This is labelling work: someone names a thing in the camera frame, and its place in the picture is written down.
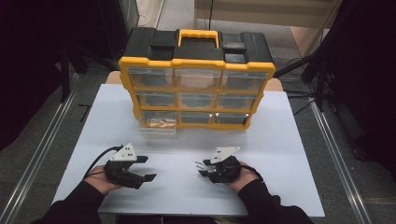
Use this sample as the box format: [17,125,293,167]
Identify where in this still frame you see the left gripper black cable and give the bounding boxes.
[83,145,124,180]

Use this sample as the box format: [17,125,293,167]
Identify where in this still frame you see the thin white cable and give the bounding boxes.
[136,13,151,28]

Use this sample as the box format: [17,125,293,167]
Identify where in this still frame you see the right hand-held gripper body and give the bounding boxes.
[205,146,243,184]

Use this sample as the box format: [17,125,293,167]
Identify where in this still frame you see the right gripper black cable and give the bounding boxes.
[241,164,264,183]

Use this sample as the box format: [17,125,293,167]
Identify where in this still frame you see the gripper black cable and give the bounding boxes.
[241,164,264,183]
[83,145,124,180]

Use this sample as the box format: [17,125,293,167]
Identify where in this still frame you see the person's right hand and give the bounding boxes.
[223,161,260,194]

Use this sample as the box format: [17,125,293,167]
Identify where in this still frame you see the yellow black organizer cabinet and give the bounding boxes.
[118,26,276,131]

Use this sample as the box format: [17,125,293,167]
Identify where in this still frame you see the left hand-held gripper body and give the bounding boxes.
[103,143,148,190]

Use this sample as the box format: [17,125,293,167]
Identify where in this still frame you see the thin black hanging cable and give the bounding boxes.
[204,0,216,31]

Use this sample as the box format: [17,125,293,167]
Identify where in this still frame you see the light wooden furniture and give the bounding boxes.
[194,0,344,30]

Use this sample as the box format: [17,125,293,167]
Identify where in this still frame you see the person's left hand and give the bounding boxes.
[83,172,125,196]

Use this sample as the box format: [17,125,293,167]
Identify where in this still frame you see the metal floor rail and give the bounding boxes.
[309,101,373,224]
[0,73,80,224]

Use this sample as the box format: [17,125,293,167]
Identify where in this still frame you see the black curtain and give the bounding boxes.
[311,0,396,175]
[0,0,129,150]

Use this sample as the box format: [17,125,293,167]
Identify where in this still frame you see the black floor cables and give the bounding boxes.
[283,89,319,117]

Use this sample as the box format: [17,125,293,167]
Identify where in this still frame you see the black stand bar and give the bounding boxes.
[274,55,316,78]

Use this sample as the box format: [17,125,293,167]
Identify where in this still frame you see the grid of clear plastic drawers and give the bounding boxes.
[127,66,269,125]

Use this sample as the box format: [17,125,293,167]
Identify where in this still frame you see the transparent screw drawer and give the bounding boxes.
[136,110,179,135]

